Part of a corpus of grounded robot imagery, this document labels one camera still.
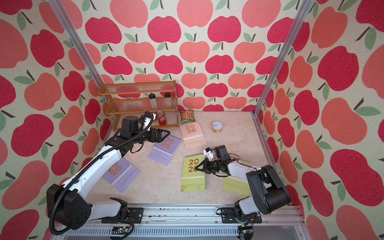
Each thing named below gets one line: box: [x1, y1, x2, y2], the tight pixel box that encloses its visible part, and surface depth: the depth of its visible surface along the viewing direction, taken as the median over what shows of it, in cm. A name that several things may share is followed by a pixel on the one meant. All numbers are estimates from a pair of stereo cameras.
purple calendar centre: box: [148, 134, 182, 166], surface depth 100 cm
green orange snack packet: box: [180, 109, 196, 125], surface depth 117 cm
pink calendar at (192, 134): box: [179, 121, 207, 150], surface depth 107 cm
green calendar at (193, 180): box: [180, 153, 206, 193], surface depth 86 cm
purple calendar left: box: [102, 158, 142, 193], surface depth 88 cm
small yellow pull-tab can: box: [211, 121, 223, 134], surface depth 108 cm
